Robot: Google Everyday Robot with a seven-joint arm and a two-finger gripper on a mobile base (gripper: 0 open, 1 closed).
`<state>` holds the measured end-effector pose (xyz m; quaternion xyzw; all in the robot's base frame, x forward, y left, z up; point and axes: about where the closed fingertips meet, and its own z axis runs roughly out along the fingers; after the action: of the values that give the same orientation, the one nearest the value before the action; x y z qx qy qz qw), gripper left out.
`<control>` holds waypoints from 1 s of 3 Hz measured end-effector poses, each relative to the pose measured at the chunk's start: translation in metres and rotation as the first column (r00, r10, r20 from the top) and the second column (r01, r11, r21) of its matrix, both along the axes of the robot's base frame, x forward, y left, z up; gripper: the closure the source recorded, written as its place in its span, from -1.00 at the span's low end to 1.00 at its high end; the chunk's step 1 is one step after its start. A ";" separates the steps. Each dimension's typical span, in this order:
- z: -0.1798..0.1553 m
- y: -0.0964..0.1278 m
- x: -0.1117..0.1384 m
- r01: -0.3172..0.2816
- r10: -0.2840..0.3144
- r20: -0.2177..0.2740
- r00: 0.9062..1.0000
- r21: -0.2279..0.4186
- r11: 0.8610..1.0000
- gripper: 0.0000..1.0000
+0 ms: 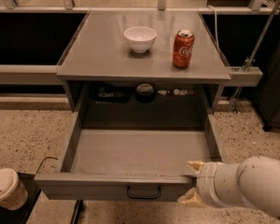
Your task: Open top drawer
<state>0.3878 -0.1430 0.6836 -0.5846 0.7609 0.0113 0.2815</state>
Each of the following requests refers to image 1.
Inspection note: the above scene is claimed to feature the black box in drawer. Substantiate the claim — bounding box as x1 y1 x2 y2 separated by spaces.
89 85 132 103

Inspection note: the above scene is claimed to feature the red cola can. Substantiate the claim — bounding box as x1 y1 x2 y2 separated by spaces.
173 30 195 69

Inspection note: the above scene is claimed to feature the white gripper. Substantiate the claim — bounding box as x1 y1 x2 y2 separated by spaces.
177 161 240 208

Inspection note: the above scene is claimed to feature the black tape roll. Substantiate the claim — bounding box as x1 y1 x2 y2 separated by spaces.
135 83 155 104

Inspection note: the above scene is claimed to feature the grey top drawer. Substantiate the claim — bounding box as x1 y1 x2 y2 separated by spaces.
35 83 225 202

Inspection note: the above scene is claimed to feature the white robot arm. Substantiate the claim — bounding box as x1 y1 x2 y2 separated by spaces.
177 156 280 221

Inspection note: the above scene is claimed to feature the metal rail frame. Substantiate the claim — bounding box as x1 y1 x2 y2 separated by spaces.
0 0 280 88

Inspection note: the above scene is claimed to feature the black tray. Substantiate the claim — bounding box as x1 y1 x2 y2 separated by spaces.
0 173 41 224

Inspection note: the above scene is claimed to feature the grey drawer cabinet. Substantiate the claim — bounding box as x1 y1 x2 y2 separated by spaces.
57 10 231 108

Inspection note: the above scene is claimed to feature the white crumpled item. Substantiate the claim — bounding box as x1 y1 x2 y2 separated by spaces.
157 89 194 96

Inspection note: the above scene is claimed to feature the white bowl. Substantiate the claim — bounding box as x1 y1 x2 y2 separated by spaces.
124 26 157 53

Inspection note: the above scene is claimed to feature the paper coffee cup with lid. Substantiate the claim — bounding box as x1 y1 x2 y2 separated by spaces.
0 168 28 211

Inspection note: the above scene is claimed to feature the black pen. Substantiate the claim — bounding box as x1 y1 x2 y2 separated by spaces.
70 200 83 224

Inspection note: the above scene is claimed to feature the white cable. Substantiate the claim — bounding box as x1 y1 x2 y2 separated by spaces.
206 4 222 56

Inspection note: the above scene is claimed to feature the metal diagonal rod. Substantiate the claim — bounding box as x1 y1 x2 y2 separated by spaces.
229 0 280 114

